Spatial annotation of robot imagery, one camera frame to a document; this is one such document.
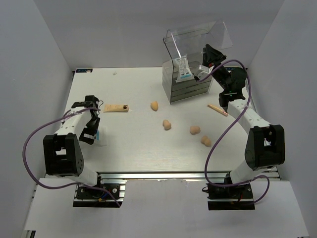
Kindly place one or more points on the beige makeup sponge right upper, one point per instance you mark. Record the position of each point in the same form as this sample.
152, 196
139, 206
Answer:
195, 130

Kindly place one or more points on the aluminium rail front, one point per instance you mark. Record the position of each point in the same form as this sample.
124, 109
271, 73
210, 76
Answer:
272, 174

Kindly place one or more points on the beige makeup sponge right lower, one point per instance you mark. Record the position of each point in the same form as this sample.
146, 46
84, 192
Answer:
206, 141

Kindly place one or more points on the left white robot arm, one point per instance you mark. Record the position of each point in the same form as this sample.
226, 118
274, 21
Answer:
62, 150

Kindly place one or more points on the blue table label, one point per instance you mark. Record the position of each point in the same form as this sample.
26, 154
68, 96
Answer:
231, 68
83, 70

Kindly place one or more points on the beige makeup sponge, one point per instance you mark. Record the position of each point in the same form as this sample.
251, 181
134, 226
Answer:
206, 141
154, 106
166, 124
195, 130

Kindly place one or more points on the left blue table label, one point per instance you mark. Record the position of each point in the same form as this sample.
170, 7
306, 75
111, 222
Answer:
83, 70

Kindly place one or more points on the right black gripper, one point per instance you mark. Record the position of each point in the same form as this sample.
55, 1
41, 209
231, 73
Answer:
212, 56

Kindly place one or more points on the white blue sachet packet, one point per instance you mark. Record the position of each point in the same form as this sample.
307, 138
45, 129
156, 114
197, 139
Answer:
184, 73

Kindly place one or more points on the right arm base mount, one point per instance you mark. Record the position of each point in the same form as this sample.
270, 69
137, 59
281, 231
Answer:
229, 198

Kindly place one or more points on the beige makeup sponge far left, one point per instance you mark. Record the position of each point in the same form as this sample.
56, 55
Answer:
154, 106

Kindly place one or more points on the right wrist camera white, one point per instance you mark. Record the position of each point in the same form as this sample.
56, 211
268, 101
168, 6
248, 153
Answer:
201, 73

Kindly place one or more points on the beige makeup sponge centre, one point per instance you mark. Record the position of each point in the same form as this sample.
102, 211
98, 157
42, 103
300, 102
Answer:
166, 124

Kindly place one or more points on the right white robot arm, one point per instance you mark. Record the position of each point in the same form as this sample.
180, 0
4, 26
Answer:
265, 146

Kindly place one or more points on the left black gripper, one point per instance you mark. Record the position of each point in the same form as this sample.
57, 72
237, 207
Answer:
91, 132

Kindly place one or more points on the right blue table label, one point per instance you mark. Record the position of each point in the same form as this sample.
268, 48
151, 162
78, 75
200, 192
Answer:
231, 68

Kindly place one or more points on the beige makeup tube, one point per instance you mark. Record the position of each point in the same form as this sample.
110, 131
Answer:
115, 108

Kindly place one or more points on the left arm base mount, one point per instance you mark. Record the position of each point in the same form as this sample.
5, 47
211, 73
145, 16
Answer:
113, 190

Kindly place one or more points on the clear acrylic organizer box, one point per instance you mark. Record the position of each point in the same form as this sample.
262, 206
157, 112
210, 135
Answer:
189, 42

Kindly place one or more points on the beige rose-gold lipstick pen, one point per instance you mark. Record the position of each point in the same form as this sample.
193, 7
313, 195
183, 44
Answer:
221, 111

